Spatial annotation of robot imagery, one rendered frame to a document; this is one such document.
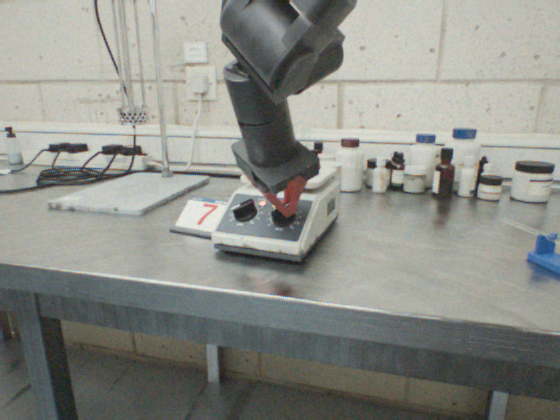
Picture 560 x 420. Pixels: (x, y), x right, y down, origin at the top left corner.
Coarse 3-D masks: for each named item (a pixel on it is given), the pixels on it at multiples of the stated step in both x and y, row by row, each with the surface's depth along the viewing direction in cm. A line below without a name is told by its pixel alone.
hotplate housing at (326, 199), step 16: (240, 192) 59; (256, 192) 59; (304, 192) 58; (320, 192) 58; (336, 192) 65; (320, 208) 57; (336, 208) 66; (320, 224) 57; (224, 240) 54; (240, 240) 53; (256, 240) 53; (272, 240) 52; (304, 240) 51; (272, 256) 53; (288, 256) 52; (304, 256) 53
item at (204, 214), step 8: (192, 200) 67; (192, 208) 66; (200, 208) 65; (208, 208) 65; (216, 208) 65; (224, 208) 64; (184, 216) 65; (192, 216) 65; (200, 216) 64; (208, 216) 64; (216, 216) 64; (192, 224) 64; (200, 224) 64; (208, 224) 63
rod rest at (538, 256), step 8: (536, 240) 52; (544, 240) 52; (536, 248) 52; (544, 248) 52; (552, 248) 52; (528, 256) 53; (536, 256) 52; (544, 256) 51; (552, 256) 51; (544, 264) 51; (552, 264) 49
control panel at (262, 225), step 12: (300, 204) 55; (228, 216) 56; (264, 216) 55; (300, 216) 54; (216, 228) 55; (228, 228) 55; (240, 228) 54; (252, 228) 54; (264, 228) 53; (276, 228) 53; (288, 228) 53; (300, 228) 52; (288, 240) 51
